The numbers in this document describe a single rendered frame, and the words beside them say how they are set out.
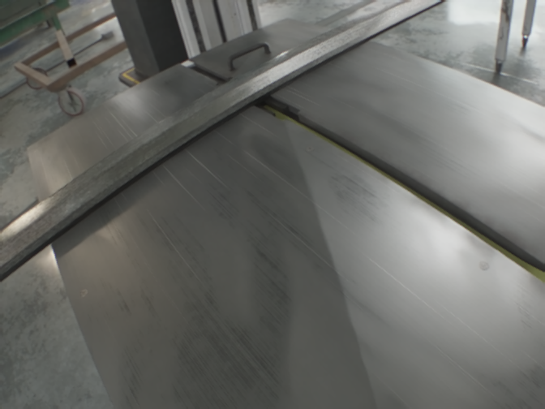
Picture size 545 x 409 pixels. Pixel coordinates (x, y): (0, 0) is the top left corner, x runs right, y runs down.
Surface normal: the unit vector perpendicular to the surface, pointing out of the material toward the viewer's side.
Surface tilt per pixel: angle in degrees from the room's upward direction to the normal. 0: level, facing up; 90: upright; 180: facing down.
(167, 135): 75
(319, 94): 0
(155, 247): 0
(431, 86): 0
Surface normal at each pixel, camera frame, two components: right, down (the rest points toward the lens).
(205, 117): 0.59, 0.24
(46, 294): -0.18, -0.70
